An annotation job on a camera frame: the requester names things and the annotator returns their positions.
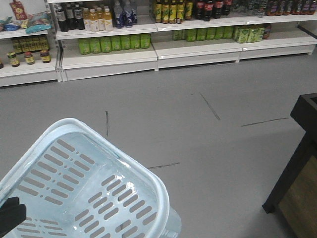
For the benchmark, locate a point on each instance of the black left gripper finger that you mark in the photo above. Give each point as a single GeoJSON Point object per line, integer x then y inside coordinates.
{"type": "Point", "coordinates": [12, 214]}

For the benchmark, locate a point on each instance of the light blue plastic basket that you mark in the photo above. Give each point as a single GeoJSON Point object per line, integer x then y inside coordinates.
{"type": "Point", "coordinates": [76, 184]}

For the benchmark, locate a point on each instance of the black wooden fruit display stand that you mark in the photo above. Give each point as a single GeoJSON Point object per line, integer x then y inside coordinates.
{"type": "Point", "coordinates": [294, 195]}

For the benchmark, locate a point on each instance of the white store shelving unit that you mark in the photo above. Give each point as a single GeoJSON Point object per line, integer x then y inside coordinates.
{"type": "Point", "coordinates": [290, 35]}

